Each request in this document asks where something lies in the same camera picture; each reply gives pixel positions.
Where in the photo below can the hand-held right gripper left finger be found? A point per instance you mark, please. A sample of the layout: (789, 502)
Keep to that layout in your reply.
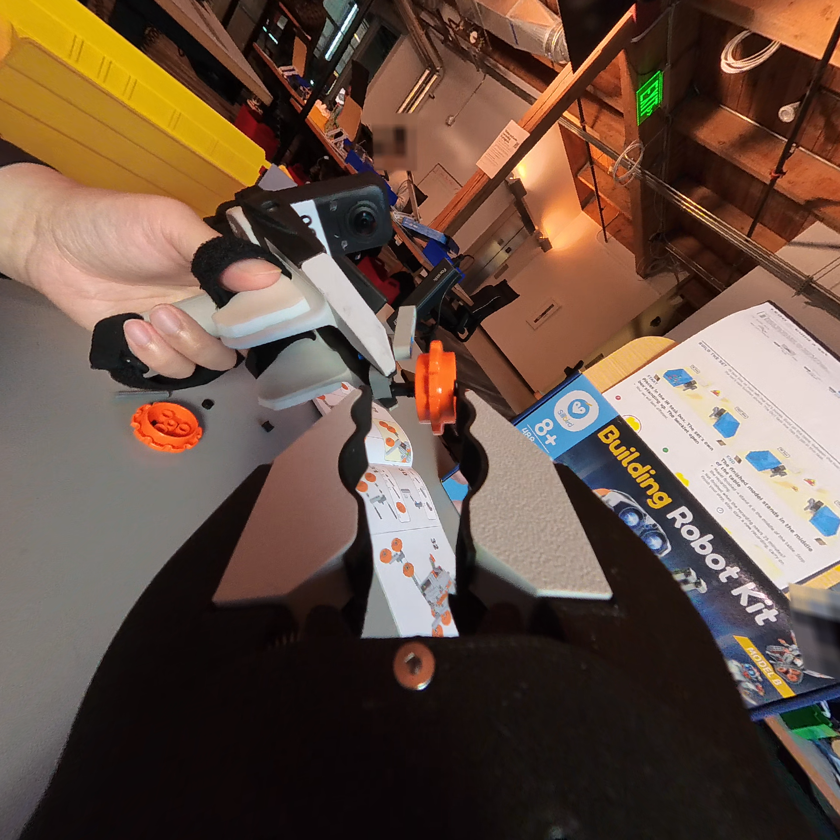
(295, 525)

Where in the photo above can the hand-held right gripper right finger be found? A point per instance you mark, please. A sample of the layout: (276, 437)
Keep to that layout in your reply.
(531, 525)

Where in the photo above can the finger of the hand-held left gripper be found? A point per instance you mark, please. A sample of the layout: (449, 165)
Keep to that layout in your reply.
(354, 315)

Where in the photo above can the black axle pin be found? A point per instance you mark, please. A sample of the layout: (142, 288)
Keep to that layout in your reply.
(403, 389)

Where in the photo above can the orange gear wheel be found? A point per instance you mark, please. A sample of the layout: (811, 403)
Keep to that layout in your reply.
(165, 428)
(434, 387)

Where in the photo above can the grey desk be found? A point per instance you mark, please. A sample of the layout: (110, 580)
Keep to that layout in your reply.
(98, 525)

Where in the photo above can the person's left hand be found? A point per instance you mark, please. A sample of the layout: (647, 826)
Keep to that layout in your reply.
(98, 243)

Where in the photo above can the long wooden workbench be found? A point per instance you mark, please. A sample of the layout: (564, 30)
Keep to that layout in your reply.
(328, 141)

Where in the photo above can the black slim computer tower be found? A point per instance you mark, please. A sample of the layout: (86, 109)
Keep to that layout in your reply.
(433, 289)

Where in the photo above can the blue booklet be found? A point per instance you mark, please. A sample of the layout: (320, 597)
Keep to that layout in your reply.
(454, 485)

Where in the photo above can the white instruction booklet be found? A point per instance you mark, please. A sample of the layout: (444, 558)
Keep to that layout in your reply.
(407, 525)

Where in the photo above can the robot kit box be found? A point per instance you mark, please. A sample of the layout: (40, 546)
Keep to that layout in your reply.
(689, 538)

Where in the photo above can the printed paper sheet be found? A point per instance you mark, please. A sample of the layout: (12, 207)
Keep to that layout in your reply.
(754, 426)

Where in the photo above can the yellow storage bin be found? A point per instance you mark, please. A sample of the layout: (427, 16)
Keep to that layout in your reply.
(98, 98)

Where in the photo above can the green exit sign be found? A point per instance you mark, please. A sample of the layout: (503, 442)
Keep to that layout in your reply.
(649, 97)

